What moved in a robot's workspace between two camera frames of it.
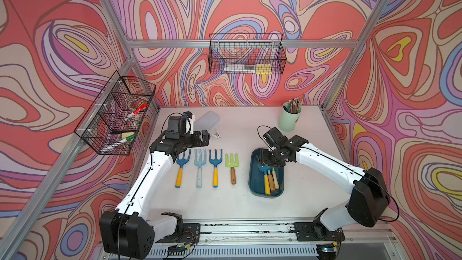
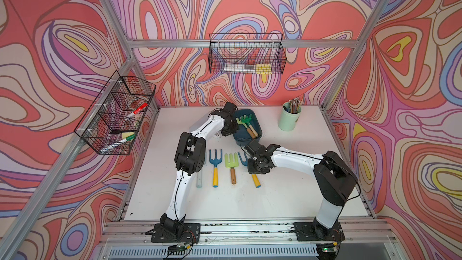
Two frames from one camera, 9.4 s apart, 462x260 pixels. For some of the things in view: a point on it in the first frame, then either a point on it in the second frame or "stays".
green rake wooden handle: [232, 165] stays
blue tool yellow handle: [264, 169] → [245, 163]
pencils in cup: [294, 105] stays
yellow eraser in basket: [263, 68] stays
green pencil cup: [289, 115] stays
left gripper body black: [189, 140] → [231, 127]
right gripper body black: [271, 157] → [255, 167]
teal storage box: [256, 178] → [243, 138]
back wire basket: [246, 53] stays
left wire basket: [111, 125] stays
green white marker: [120, 142] stays
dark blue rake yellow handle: [215, 161] stays
